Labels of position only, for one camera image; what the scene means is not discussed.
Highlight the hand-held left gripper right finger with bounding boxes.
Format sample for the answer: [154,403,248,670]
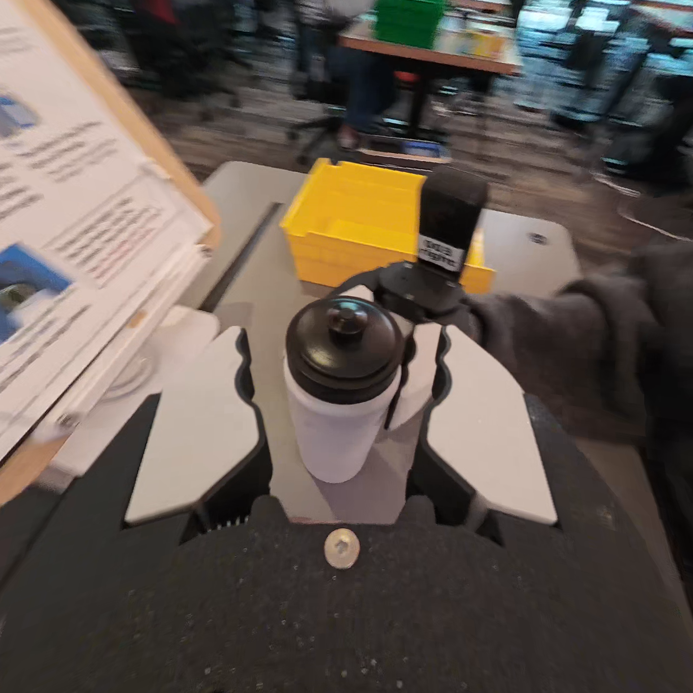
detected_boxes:
[409,324,559,532]

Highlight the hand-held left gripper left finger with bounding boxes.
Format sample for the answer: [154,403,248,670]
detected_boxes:
[123,325,273,530]

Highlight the yellow plastic bin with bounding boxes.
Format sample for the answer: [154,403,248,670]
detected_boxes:
[279,157,497,297]

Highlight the black bottle lid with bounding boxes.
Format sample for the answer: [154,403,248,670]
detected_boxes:
[284,297,407,405]

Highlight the white plastic bottle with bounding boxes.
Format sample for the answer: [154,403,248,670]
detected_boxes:
[283,372,402,485]

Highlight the wooden instruction board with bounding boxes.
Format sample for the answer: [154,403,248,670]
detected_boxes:
[0,0,221,507]

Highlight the wooden table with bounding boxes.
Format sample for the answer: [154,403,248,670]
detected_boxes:
[337,0,525,77]

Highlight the instruction board on stand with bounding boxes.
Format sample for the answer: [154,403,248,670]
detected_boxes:
[0,0,213,450]

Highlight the green plastic bin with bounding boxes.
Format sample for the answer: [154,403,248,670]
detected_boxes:
[375,0,449,49]

